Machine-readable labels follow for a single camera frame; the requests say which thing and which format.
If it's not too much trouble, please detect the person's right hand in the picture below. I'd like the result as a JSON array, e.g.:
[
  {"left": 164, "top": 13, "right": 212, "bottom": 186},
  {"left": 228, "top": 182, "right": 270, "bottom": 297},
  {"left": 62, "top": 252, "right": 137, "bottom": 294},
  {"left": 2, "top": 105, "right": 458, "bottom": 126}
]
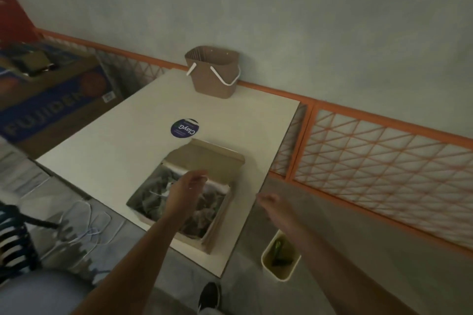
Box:
[{"left": 255, "top": 192, "right": 304, "bottom": 238}]

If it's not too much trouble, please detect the person's left hand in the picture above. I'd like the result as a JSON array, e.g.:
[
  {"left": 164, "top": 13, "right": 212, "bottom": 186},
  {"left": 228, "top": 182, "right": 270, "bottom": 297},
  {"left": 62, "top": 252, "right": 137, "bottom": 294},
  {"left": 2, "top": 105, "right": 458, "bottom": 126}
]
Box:
[{"left": 162, "top": 169, "right": 209, "bottom": 225}]

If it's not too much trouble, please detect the heap of tea bags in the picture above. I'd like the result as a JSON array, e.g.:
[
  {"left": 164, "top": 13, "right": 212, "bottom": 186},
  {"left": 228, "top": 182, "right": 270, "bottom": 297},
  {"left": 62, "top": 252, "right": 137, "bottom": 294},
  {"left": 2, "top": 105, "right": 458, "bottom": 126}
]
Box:
[{"left": 131, "top": 165, "right": 228, "bottom": 240}]

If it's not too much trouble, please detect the green foil pouch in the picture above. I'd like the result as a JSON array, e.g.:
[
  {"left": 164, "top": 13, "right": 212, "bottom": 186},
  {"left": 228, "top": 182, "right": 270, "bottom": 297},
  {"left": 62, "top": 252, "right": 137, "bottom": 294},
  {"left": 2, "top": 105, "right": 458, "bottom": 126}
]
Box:
[{"left": 271, "top": 236, "right": 295, "bottom": 267}]

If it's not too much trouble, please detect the beige paper box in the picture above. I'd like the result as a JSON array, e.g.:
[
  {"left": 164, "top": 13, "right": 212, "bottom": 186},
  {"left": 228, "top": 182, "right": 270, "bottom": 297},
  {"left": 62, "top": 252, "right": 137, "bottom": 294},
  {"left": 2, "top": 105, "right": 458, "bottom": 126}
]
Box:
[{"left": 126, "top": 137, "right": 246, "bottom": 255}]

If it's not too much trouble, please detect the person's left forearm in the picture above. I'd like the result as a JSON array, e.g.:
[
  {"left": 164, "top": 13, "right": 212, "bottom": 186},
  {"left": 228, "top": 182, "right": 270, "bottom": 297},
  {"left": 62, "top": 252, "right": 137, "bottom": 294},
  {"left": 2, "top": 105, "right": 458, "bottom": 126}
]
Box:
[{"left": 72, "top": 215, "right": 187, "bottom": 315}]

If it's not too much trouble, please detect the person's right forearm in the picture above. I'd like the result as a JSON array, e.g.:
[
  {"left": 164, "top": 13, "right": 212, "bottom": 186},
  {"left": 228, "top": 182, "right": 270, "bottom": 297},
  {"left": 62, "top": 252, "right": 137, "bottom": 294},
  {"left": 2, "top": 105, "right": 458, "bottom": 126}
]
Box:
[{"left": 286, "top": 226, "right": 418, "bottom": 315}]

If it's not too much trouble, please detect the person's black shoe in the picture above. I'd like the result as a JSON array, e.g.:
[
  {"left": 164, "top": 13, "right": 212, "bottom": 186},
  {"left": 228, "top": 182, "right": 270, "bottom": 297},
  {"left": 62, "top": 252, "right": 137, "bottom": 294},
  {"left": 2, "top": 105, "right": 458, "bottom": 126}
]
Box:
[{"left": 198, "top": 281, "right": 223, "bottom": 314}]

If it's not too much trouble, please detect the blue print cardboard box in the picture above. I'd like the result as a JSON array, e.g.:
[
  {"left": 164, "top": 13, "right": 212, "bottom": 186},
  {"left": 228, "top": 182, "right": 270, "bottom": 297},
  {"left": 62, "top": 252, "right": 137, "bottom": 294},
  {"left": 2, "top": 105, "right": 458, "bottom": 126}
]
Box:
[{"left": 0, "top": 41, "right": 125, "bottom": 158}]

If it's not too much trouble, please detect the cream plastic bin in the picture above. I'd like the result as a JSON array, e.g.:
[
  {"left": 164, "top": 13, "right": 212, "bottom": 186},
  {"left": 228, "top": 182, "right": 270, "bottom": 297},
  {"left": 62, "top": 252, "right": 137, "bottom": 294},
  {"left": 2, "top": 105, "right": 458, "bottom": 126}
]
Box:
[{"left": 261, "top": 229, "right": 302, "bottom": 282}]

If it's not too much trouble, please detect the round purple sticker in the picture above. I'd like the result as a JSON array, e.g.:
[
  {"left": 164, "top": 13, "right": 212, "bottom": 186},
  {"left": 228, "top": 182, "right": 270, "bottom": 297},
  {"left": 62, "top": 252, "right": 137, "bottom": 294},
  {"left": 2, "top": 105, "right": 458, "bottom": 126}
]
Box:
[{"left": 170, "top": 118, "right": 201, "bottom": 139}]

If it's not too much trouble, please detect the orange mesh fence panel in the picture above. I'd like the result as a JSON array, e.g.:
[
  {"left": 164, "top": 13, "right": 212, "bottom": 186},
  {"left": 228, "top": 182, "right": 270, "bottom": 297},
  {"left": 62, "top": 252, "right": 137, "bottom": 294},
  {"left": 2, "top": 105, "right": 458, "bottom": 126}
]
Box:
[
  {"left": 35, "top": 29, "right": 317, "bottom": 179},
  {"left": 288, "top": 102, "right": 473, "bottom": 258}
]

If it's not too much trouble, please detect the brown plastic basket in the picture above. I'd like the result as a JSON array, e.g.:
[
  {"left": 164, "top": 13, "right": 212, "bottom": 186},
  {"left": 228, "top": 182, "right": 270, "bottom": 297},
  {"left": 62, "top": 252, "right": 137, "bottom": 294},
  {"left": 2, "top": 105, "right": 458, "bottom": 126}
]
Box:
[{"left": 184, "top": 45, "right": 241, "bottom": 100}]

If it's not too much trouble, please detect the grey chair seat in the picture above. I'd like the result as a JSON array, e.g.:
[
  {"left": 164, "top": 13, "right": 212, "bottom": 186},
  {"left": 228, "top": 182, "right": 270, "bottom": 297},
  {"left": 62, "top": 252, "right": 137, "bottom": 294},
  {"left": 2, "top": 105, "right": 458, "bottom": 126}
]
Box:
[{"left": 0, "top": 269, "right": 95, "bottom": 315}]

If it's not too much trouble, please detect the black white striped fabric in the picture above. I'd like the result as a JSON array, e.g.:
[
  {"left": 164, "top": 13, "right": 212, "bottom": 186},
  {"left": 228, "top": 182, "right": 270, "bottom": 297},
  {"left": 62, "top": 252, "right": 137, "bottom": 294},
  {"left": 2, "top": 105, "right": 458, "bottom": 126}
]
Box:
[{"left": 0, "top": 203, "right": 62, "bottom": 284}]

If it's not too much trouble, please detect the black device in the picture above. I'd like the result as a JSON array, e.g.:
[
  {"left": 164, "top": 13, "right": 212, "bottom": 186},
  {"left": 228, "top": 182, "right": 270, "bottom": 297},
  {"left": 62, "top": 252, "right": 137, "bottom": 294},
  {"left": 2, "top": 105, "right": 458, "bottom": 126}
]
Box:
[{"left": 11, "top": 49, "right": 57, "bottom": 78}]

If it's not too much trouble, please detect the red blue board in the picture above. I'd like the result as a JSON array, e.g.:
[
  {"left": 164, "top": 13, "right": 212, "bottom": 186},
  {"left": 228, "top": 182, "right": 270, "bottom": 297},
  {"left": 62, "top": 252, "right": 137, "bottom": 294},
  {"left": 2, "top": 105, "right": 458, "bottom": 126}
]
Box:
[{"left": 0, "top": 0, "right": 40, "bottom": 45}]

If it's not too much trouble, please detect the white cable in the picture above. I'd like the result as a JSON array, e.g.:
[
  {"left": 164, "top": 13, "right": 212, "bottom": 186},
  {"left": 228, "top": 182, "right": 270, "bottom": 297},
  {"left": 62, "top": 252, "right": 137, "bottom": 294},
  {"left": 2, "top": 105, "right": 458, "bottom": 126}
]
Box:
[{"left": 20, "top": 176, "right": 127, "bottom": 275}]

